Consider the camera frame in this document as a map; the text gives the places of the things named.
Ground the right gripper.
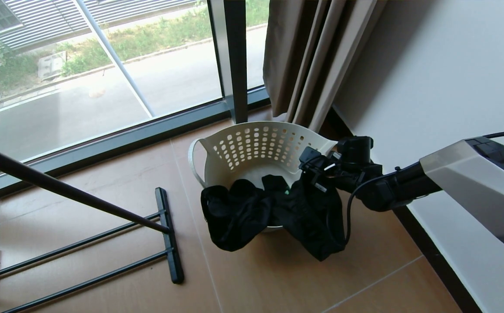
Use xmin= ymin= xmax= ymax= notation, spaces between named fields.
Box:
xmin=311 ymin=167 xmax=352 ymax=194

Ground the black garment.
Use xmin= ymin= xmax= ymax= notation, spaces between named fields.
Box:
xmin=200 ymin=175 xmax=289 ymax=253
xmin=274 ymin=176 xmax=347 ymax=262

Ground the white laundry basket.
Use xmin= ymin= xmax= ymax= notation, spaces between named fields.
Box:
xmin=188 ymin=121 xmax=338 ymax=233

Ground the black clothes rack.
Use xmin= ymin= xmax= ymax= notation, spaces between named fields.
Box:
xmin=0 ymin=140 xmax=185 ymax=313

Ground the brown curtain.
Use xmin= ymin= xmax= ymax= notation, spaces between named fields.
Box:
xmin=263 ymin=0 xmax=387 ymax=133

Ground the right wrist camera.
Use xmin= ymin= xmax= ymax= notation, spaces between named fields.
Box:
xmin=299 ymin=146 xmax=338 ymax=174

